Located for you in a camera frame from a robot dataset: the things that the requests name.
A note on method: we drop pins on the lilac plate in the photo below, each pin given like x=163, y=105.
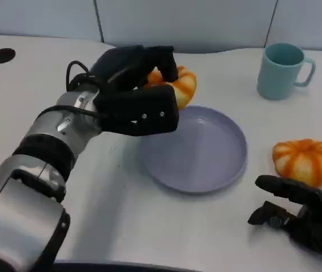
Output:
x=197, y=158

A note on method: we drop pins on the pale green mug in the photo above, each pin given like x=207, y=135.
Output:
x=276, y=75

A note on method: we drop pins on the orange white toy bread roll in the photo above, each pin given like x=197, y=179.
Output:
x=303, y=161
x=186, y=88

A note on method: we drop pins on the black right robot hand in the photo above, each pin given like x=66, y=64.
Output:
x=316, y=218

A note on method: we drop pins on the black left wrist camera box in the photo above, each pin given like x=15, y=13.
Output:
x=141, y=110

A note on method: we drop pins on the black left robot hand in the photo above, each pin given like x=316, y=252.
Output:
x=124, y=66

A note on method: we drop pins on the black table grommet hole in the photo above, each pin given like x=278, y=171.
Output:
x=3, y=55

